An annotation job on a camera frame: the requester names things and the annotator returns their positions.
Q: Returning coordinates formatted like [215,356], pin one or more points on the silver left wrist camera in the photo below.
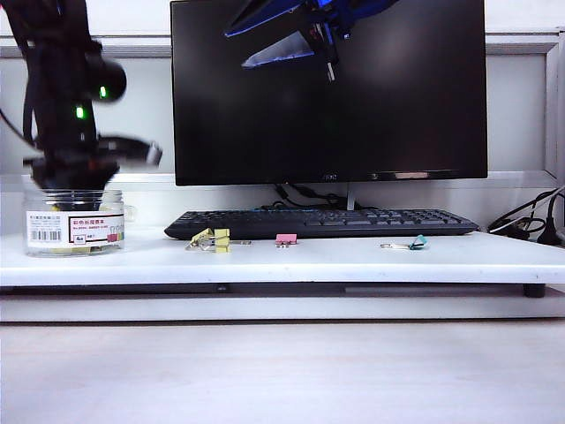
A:
[150,152]

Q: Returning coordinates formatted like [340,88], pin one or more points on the round transparent plastic jar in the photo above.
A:
[75,234]

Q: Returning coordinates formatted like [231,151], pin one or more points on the silver monitor stand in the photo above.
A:
[351,199]

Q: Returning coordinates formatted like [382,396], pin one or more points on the teal binder clip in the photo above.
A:
[417,242]

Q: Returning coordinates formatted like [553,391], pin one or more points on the black computer monitor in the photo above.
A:
[397,123]

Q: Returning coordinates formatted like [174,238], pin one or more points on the grey partition rail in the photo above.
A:
[145,48]

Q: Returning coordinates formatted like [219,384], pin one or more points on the black computer keyboard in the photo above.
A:
[322,223]

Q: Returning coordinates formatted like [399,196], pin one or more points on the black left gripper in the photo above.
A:
[70,168]

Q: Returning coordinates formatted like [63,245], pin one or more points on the aluminium partition frame post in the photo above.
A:
[552,110]

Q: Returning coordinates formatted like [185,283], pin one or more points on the black riser foot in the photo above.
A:
[534,291]

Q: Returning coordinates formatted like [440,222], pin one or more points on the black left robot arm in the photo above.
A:
[57,88]

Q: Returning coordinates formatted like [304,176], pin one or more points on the pink binder clip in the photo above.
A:
[287,239]

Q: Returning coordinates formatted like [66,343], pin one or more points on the white desk riser board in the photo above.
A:
[309,264]

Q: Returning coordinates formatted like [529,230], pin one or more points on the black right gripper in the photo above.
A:
[335,22]

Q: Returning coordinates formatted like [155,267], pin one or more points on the yellow binder clip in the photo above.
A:
[203,236]
[223,240]

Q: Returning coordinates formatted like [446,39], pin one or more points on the black power plug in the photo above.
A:
[552,238]

